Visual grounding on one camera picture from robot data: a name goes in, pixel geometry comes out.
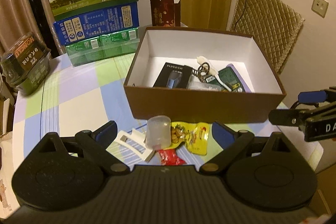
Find yellow snack packet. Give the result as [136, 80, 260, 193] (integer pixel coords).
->
[167, 122, 210, 156]

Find white hair claw clip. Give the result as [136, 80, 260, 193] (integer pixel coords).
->
[114, 128, 155, 162]

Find purple cylindrical bottle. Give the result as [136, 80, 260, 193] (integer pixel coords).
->
[226, 63, 252, 93]

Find red snack packet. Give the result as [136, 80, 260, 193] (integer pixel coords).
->
[158, 149, 186, 166]

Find dark green product card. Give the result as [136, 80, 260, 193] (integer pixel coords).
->
[219, 66, 245, 93]

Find clear plastic cup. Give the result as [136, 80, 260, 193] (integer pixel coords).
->
[145, 115, 171, 151]

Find clear plastic bag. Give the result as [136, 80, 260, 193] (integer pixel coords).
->
[187, 76, 222, 91]

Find tortoiseshell hair clip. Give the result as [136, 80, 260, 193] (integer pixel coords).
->
[191, 62, 210, 83]

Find white toothbrush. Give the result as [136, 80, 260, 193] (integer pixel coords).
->
[197, 56, 232, 92]

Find black FLYCO shaver box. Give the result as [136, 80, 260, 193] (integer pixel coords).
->
[153, 63, 193, 89]

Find checked tablecloth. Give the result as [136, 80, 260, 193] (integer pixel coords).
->
[12, 54, 323, 170]

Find quilted tan chair cover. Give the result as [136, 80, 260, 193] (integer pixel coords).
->
[230, 0, 305, 74]

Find cardboard boxes beside table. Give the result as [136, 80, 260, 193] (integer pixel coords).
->
[0, 96, 14, 138]

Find green shrink-wrapped carton pack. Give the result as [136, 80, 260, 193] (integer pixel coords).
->
[65, 28, 139, 67]

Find brown cardboard storage box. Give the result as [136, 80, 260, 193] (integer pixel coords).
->
[123, 27, 286, 123]

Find blue milk carton box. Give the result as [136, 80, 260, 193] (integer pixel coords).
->
[54, 2, 139, 46]

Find dark red gift bag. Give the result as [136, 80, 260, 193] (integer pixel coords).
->
[150, 0, 181, 27]

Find single wall socket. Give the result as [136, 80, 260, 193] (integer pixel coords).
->
[311, 0, 329, 18]

